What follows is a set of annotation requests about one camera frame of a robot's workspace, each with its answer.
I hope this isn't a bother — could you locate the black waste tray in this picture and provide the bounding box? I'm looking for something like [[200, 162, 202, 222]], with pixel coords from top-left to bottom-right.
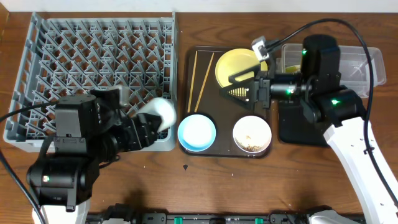
[[278, 100, 328, 147]]

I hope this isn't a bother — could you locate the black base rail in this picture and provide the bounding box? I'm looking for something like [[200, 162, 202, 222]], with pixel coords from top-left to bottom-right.
[[86, 203, 368, 224]]

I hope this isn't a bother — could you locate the light blue bowl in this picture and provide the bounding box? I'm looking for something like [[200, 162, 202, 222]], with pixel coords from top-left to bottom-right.
[[177, 114, 216, 152]]

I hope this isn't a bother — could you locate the dark brown serving tray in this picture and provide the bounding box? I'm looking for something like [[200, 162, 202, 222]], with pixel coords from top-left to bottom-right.
[[180, 46, 272, 159]]

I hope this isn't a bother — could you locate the yellow round plate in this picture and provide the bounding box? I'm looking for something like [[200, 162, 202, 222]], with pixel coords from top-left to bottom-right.
[[215, 49, 268, 88]]

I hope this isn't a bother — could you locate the small white cup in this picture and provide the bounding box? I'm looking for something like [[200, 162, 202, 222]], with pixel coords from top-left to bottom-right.
[[136, 97, 177, 132]]

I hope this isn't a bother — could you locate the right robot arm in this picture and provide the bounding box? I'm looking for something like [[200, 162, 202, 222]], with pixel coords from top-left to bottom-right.
[[220, 34, 397, 223]]

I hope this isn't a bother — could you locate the white bowl with food scraps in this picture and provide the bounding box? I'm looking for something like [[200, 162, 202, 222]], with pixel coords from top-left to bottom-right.
[[233, 115, 272, 154]]

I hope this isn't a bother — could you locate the wooden chopstick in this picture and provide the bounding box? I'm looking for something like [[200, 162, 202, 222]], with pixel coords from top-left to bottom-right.
[[187, 51, 198, 113], [194, 53, 215, 113]]

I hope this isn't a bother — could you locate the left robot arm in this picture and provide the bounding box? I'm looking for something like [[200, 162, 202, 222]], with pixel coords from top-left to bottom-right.
[[27, 89, 170, 223]]

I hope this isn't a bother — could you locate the green yellow wrapper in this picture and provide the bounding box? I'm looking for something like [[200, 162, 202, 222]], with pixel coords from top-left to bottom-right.
[[285, 65, 300, 73]]

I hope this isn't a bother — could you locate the clear plastic waste bin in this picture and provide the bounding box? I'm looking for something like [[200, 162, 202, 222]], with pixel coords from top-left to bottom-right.
[[276, 44, 386, 98]]

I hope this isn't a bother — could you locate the grey plastic dishwasher rack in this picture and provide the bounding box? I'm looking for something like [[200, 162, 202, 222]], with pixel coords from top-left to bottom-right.
[[2, 11, 180, 153]]

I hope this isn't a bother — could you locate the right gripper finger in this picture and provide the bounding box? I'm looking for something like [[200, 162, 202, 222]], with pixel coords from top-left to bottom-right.
[[228, 64, 261, 84], [219, 81, 255, 110]]

